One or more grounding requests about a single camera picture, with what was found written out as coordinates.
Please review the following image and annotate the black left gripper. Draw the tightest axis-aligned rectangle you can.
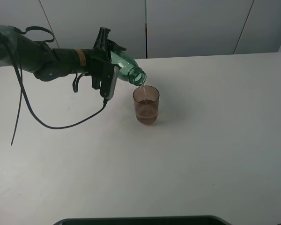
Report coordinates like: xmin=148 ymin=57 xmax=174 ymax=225
xmin=85 ymin=27 xmax=126 ymax=90

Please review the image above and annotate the green transparent water bottle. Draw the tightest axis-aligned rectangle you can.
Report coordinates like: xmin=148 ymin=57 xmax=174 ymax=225
xmin=111 ymin=51 xmax=147 ymax=86

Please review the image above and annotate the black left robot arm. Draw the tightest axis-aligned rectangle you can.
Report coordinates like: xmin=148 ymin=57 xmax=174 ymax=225
xmin=0 ymin=25 xmax=125 ymax=90

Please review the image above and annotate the pink transparent cup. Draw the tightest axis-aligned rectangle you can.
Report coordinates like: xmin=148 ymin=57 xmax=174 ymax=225
xmin=133 ymin=85 xmax=160 ymax=125

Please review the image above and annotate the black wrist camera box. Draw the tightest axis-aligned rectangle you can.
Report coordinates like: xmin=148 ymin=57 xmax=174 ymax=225
xmin=100 ymin=64 xmax=119 ymax=100

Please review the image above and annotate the black camera cable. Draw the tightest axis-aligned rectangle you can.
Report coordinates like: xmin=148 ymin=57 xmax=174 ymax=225
xmin=0 ymin=25 xmax=108 ymax=146

